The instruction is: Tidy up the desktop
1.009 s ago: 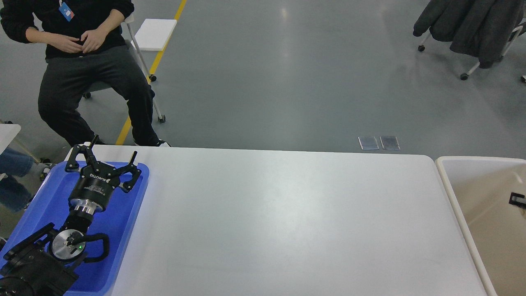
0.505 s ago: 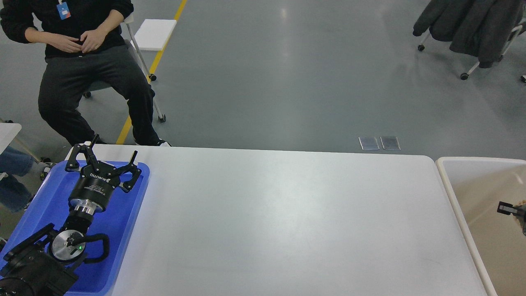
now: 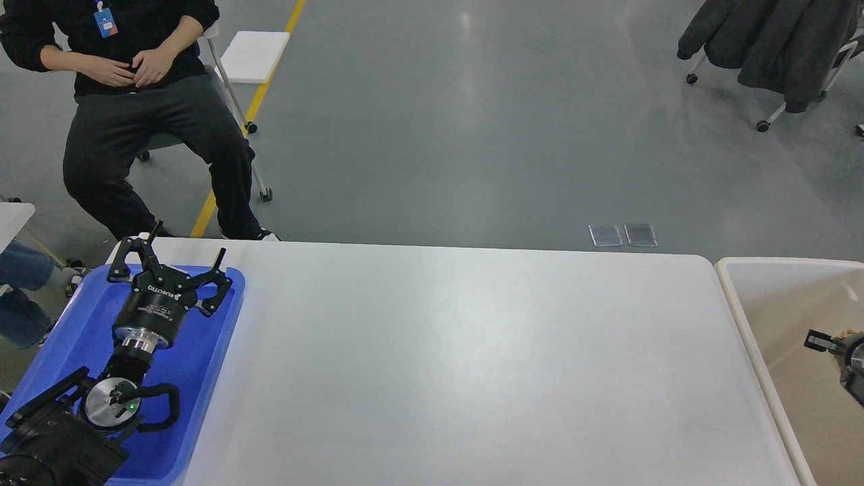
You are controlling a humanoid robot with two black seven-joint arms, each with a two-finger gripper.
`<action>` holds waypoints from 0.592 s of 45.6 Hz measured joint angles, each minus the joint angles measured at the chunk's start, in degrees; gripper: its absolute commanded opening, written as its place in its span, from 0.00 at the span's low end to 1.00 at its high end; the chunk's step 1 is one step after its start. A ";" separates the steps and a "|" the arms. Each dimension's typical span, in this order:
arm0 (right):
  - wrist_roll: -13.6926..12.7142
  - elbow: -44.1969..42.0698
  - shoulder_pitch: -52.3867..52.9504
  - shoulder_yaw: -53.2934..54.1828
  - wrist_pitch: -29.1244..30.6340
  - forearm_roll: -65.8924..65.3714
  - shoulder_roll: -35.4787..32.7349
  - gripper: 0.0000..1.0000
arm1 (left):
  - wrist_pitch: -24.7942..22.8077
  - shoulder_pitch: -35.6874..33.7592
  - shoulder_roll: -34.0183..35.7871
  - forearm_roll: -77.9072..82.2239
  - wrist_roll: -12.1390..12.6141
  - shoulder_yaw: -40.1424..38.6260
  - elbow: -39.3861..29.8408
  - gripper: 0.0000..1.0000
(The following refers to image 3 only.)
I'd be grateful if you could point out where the blue id badge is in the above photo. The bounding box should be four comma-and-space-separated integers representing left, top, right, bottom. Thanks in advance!
93, 1, 119, 38

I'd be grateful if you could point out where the left floor plate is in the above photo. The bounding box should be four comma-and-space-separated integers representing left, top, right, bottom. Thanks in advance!
589, 224, 623, 247

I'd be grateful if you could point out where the person's left hand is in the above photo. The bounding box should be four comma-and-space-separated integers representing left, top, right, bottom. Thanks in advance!
132, 47, 177, 87

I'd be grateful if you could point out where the right floor plate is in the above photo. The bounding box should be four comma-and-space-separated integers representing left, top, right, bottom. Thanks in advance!
624, 223, 658, 247

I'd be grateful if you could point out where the floor plate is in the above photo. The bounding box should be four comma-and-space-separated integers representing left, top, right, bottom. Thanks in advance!
589, 224, 623, 247
624, 223, 658, 247

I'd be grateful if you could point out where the seated person in black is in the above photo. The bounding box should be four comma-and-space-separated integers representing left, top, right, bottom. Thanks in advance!
2, 1, 277, 241

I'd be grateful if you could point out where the blue plastic tray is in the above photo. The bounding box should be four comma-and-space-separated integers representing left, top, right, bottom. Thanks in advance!
0, 263, 246, 486

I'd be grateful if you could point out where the person's right hand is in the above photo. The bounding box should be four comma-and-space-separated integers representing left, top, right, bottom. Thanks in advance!
79, 55, 135, 87

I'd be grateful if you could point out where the beige plastic bin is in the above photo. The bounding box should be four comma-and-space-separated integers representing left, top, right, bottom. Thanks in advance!
715, 257, 863, 485

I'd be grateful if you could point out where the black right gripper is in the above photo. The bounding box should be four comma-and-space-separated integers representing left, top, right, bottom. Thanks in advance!
803, 329, 863, 407

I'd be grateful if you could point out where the blue jeans leg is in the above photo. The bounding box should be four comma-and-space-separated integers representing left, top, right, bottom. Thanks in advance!
1, 240, 90, 350

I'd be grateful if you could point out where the white rolling chair frame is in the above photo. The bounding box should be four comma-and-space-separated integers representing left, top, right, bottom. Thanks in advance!
685, 36, 862, 133

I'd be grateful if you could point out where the dark jacket on chair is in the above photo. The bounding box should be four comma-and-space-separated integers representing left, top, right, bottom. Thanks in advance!
676, 1, 862, 113

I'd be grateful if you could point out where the white side table corner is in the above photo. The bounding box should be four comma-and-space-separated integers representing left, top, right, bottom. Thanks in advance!
0, 202, 35, 252

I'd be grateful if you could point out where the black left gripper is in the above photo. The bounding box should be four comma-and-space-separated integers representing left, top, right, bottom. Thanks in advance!
107, 220, 234, 350

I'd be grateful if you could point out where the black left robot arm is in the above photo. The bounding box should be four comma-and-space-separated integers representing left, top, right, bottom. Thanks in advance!
2, 223, 234, 485

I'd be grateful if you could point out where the brown paper ball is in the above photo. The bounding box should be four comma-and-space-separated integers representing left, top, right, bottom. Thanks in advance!
834, 329, 863, 371

